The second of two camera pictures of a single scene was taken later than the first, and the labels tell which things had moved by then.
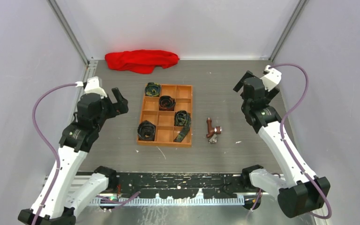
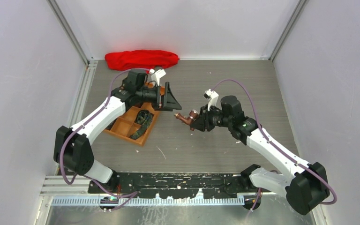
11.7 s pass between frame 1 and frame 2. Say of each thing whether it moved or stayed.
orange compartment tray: moved
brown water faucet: moved
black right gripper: moved
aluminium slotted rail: stayed
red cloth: stayed
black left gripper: moved
